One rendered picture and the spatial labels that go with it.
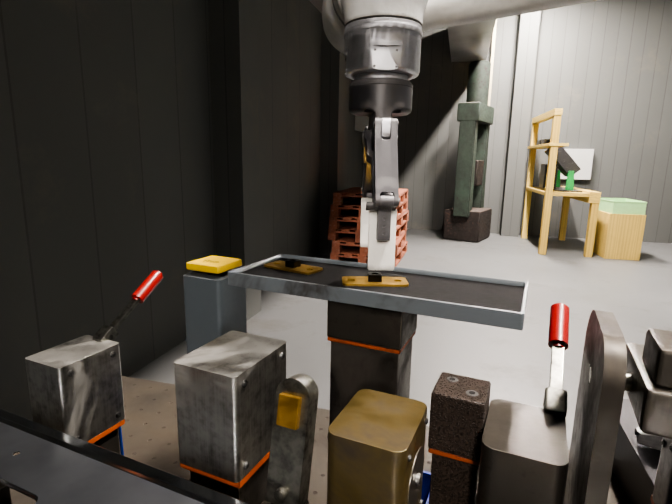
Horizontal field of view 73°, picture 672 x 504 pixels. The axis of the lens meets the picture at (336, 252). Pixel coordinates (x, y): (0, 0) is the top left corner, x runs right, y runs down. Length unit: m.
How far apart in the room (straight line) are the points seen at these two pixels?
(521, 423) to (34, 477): 0.48
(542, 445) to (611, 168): 8.90
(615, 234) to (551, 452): 7.08
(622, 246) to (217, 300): 7.10
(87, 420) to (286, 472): 0.32
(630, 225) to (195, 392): 7.24
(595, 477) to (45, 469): 0.51
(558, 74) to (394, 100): 8.68
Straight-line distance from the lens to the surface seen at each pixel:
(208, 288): 0.70
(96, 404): 0.71
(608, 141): 9.27
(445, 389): 0.47
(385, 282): 0.58
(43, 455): 0.62
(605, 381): 0.39
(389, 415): 0.46
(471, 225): 7.87
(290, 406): 0.45
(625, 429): 1.11
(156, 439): 1.16
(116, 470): 0.56
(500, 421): 0.48
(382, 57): 0.54
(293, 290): 0.57
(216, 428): 0.50
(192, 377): 0.49
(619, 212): 7.48
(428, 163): 8.97
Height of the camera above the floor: 1.32
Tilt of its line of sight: 12 degrees down
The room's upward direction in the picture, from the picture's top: 1 degrees clockwise
